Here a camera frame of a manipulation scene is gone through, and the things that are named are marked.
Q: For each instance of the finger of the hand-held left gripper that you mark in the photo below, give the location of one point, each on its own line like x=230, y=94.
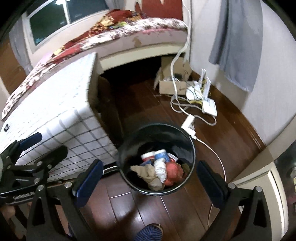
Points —
x=55, y=155
x=31, y=140

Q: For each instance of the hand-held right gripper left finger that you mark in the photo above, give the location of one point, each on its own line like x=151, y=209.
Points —
x=89, y=180

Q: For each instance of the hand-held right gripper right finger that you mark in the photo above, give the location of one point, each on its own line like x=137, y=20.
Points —
x=210, y=185

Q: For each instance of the red wrapper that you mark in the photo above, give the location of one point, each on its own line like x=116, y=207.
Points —
x=173, y=172

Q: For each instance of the tan cloth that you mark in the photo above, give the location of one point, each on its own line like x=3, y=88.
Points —
x=144, y=172

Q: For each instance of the blue paper cup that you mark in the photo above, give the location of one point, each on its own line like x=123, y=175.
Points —
x=161, y=155

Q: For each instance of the red paper cup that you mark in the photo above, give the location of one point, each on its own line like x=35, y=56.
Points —
x=148, y=157

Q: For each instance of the black trash bin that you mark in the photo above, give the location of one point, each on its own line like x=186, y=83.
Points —
x=159, y=136

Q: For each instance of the white checked tablecloth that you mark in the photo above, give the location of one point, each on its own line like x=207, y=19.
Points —
x=57, y=111

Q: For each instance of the white power adapter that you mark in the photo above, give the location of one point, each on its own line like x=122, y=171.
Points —
x=187, y=122

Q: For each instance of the brown wooden door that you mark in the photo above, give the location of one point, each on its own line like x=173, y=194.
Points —
x=9, y=67

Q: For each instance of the white router with antennas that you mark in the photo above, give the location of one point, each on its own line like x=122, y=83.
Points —
x=210, y=107

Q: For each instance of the blue striped slipper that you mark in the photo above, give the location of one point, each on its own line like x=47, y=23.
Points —
x=149, y=234

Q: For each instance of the white modem box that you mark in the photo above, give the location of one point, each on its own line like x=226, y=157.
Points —
x=193, y=92

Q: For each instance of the grey curtain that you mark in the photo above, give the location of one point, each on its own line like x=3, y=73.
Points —
x=19, y=46
x=238, y=41

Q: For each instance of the cardboard box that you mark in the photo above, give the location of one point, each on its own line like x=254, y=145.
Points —
x=171, y=88

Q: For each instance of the large sliding window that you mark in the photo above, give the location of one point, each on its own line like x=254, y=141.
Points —
x=50, y=20

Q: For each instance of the mauve mattress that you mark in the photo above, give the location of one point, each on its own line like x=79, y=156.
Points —
x=157, y=39

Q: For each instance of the red patterned blanket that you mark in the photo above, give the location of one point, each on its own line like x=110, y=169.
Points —
x=122, y=15

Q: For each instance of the floral bed sheet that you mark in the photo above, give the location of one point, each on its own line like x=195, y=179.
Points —
x=150, y=25

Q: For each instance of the red and cream headboard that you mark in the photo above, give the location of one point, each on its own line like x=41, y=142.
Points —
x=171, y=8

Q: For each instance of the cream bed frame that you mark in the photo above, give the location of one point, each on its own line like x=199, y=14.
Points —
x=129, y=59

